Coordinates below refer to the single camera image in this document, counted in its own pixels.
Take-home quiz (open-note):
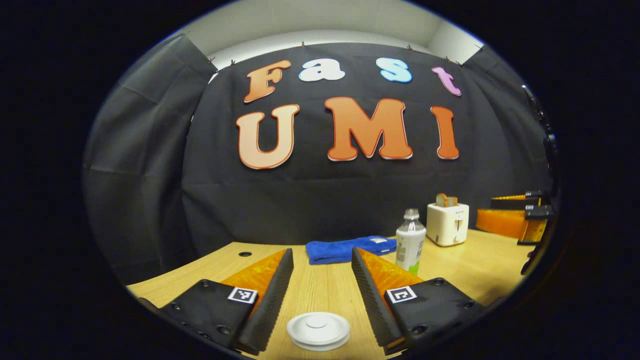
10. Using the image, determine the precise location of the white toaster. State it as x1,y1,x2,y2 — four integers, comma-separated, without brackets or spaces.
426,202,470,248

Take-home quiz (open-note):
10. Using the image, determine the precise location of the blue cloth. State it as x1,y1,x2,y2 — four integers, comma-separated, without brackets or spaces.
305,235,398,266

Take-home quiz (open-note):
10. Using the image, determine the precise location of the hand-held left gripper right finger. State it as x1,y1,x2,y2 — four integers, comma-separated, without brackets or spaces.
351,246,506,357

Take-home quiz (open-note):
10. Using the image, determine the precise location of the black backdrop cloth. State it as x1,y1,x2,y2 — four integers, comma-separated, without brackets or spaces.
82,32,556,286

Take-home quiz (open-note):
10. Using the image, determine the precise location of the white-labelled clear water bottle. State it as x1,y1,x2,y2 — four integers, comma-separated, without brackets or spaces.
395,208,427,277

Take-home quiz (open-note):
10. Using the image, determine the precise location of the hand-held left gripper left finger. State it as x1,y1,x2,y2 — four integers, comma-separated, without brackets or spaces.
137,247,295,357

